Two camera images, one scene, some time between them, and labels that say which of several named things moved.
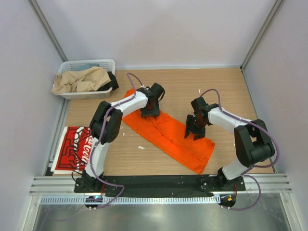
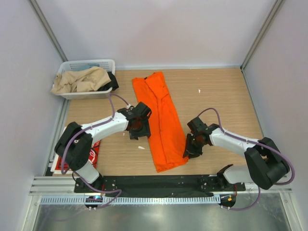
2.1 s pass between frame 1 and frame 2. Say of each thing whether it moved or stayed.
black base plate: stayed
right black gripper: moved
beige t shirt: stayed
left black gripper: moved
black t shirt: stayed
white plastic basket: stayed
